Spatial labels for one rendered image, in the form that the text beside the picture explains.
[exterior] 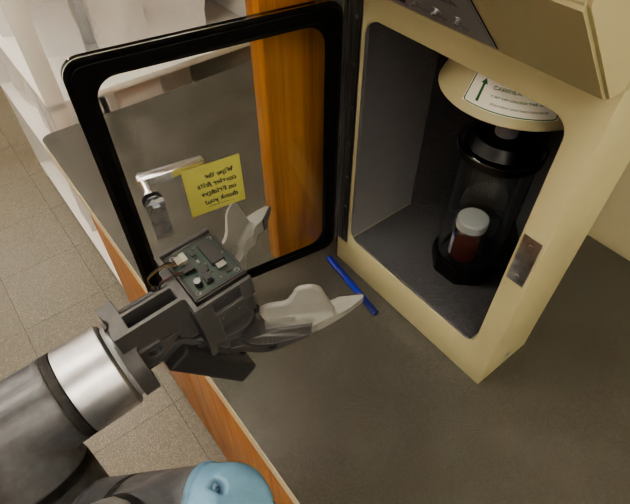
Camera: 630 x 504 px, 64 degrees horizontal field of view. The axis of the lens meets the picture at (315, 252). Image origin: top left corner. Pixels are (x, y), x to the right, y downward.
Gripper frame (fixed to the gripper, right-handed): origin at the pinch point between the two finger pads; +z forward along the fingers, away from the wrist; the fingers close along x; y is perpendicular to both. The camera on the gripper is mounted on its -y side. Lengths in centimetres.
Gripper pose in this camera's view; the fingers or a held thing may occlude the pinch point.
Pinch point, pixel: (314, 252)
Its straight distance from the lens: 50.5
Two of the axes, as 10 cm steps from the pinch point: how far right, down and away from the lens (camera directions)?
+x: -6.2, -5.9, 5.3
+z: 7.8, -5.1, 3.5
